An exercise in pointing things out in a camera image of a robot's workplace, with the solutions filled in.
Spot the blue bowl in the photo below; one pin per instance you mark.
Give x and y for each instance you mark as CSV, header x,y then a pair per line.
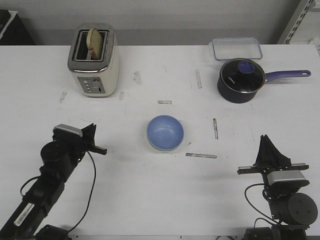
x,y
164,131

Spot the green bowl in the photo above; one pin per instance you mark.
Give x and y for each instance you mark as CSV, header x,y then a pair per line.
x,y
172,148

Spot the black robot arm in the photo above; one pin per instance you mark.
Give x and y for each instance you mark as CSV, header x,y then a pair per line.
x,y
60,157
292,212

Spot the slice of toast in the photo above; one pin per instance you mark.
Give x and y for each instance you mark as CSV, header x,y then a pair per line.
x,y
94,43

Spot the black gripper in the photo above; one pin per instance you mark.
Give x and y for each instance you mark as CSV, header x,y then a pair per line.
x,y
78,146
270,159

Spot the clear plastic food container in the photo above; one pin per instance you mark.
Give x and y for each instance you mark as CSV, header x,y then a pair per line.
x,y
227,48

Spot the dark blue saucepan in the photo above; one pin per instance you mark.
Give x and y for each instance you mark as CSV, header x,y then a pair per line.
x,y
239,98

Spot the white slotted metal rack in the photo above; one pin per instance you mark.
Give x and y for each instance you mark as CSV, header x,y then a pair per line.
x,y
304,24

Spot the cream and chrome toaster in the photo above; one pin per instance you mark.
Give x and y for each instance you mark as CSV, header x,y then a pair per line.
x,y
95,78

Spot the glass pot lid blue knob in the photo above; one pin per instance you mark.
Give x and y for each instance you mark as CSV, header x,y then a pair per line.
x,y
242,75

